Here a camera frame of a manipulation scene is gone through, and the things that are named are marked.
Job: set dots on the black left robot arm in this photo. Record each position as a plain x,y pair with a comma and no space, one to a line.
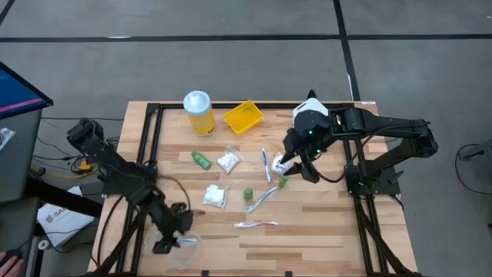
115,165

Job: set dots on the person's hand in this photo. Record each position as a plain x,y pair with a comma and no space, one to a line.
9,266

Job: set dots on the computer monitor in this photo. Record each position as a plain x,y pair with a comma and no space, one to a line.
15,92

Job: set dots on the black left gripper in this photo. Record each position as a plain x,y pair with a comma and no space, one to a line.
173,223

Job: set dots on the clear plastic zip bag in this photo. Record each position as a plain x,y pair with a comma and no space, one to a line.
188,252

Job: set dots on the white paper bag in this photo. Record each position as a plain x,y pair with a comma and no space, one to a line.
63,219

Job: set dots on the white tape roll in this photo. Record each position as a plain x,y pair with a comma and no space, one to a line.
43,244

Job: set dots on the black desk bar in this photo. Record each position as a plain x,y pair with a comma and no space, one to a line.
65,198

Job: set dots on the blue white toothbrush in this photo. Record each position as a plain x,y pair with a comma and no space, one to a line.
266,165

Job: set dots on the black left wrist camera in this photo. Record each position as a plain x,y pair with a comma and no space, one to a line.
181,208

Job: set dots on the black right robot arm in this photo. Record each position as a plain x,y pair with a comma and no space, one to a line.
384,123

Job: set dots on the yellow plastic basket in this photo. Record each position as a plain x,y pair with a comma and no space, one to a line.
243,117

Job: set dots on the red toothbrush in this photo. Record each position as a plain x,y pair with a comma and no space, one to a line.
255,224

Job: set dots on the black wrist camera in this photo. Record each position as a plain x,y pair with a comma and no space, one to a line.
181,208
313,140

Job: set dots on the vanity pack bag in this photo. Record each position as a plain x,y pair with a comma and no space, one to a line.
280,166

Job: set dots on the yellow canister with white lid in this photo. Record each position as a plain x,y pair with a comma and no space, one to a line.
200,115

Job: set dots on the cotton swabs bag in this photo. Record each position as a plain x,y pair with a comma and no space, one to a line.
228,161

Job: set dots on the cotton pads bag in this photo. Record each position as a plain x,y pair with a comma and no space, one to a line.
214,195

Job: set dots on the green PERT shampoo bottle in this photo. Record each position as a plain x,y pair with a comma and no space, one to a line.
248,193

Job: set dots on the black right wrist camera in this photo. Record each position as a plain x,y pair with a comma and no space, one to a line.
313,140

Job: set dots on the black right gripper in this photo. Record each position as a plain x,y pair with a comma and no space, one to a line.
325,129

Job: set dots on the grey floor stand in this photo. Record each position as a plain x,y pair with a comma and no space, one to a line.
478,150

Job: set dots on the small plastic packet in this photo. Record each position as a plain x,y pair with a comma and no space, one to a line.
5,137

